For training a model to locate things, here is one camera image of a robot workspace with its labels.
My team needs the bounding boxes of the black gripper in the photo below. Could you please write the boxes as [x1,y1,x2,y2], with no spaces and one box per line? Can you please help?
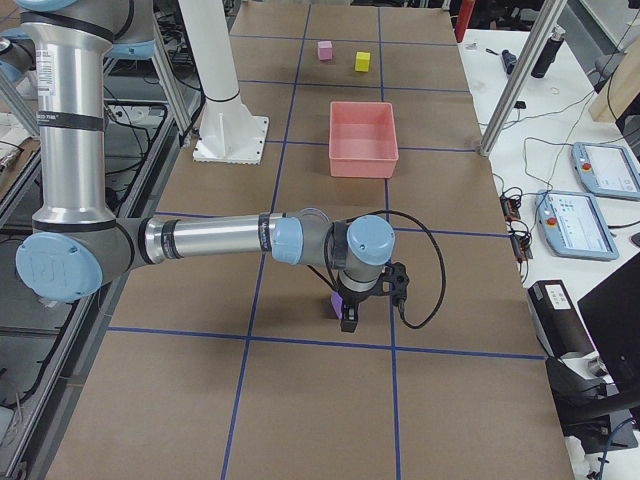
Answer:
[334,272,382,333]

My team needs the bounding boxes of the yellow foam block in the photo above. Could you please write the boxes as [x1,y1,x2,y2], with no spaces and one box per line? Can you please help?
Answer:
[354,51,371,73]

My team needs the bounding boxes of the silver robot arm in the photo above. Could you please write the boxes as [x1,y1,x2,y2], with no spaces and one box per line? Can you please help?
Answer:
[15,1,403,332]

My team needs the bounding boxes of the pink plastic bin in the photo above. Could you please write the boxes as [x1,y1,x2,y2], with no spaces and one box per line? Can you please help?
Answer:
[328,101,399,179]

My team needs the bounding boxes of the purple foam block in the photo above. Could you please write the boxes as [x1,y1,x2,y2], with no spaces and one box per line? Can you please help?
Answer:
[330,291,343,320]

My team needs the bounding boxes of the black box device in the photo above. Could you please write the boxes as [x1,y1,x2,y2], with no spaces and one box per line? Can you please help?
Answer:
[527,280,595,359]

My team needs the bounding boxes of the near teach pendant tablet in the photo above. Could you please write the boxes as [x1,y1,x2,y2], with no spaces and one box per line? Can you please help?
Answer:
[535,190,619,261]

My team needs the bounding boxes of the teach pendant tablet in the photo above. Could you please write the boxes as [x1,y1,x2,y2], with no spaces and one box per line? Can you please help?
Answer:
[535,190,619,261]
[571,142,639,201]

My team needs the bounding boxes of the black monitor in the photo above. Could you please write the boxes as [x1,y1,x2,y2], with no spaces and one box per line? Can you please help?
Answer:
[578,255,639,388]

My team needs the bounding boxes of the pink foam block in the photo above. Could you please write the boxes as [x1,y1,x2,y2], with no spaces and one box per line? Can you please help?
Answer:
[317,41,333,62]

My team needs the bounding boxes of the far teach pendant tablet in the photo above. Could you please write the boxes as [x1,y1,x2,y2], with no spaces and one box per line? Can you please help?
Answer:
[571,142,639,201]

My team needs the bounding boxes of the black cylinder bottle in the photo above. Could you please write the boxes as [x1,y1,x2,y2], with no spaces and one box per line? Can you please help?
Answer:
[531,25,565,79]

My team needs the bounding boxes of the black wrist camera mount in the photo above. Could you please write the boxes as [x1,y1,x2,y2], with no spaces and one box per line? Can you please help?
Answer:
[382,262,410,309]

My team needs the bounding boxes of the black camera cable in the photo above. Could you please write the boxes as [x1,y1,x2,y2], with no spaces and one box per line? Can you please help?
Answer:
[323,210,449,330]

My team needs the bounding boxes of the aluminium frame post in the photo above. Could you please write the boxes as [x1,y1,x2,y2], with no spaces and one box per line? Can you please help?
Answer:
[478,0,567,157]

